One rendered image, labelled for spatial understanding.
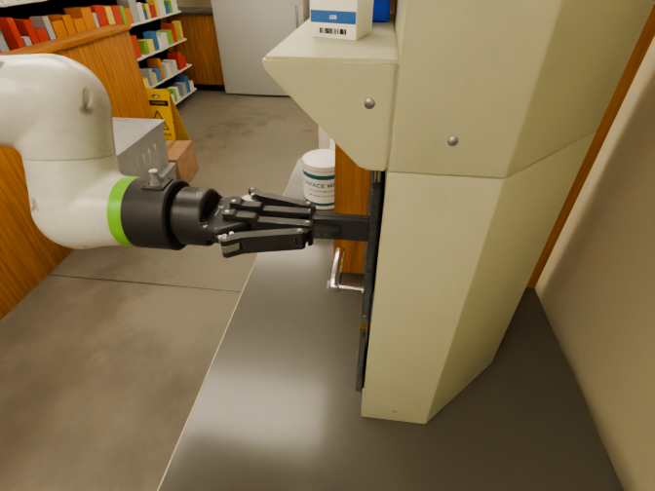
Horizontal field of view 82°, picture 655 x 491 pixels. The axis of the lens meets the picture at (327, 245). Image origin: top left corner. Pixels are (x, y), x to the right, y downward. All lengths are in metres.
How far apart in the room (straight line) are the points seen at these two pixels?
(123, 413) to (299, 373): 1.32
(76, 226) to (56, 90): 0.15
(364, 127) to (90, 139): 0.33
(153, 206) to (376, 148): 0.27
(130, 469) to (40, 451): 0.39
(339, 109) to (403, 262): 0.19
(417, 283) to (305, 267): 0.54
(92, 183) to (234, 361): 0.43
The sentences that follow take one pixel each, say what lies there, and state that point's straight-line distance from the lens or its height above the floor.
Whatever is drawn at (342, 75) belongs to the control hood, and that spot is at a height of 1.50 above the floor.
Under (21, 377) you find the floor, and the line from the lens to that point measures 2.36.
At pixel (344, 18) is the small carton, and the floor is 1.53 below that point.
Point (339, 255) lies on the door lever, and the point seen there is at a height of 1.21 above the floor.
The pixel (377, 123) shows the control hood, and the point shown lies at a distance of 0.36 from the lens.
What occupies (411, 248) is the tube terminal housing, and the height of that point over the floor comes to 1.32.
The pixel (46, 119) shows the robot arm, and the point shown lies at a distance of 0.53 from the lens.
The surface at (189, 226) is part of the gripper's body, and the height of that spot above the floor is 1.32.
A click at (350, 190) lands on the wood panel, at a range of 0.81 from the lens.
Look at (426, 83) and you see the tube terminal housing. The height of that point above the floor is 1.49.
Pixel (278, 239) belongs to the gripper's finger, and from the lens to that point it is 0.44.
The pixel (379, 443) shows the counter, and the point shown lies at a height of 0.94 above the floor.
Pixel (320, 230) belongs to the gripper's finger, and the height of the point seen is 1.31.
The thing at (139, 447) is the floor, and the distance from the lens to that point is 1.88.
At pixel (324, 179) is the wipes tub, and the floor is 1.05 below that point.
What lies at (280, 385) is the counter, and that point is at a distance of 0.75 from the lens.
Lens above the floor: 1.58
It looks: 38 degrees down
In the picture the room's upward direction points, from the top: straight up
